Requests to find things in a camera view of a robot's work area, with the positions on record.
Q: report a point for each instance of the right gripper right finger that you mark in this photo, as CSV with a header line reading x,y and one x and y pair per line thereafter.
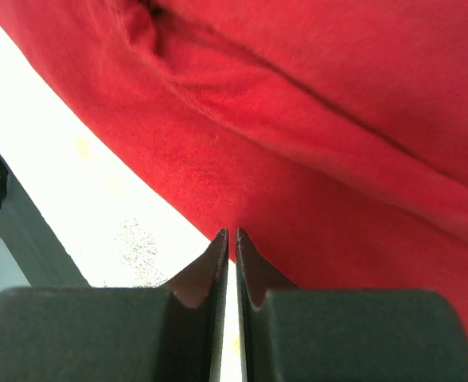
x,y
291,334

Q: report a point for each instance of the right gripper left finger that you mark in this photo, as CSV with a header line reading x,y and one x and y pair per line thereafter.
x,y
172,332

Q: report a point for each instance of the red t-shirt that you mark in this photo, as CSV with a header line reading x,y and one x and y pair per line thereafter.
x,y
334,132

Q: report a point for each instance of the floral patterned table mat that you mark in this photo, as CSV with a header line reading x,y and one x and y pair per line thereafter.
x,y
117,230

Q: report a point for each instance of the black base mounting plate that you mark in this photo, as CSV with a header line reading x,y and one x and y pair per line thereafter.
x,y
30,240

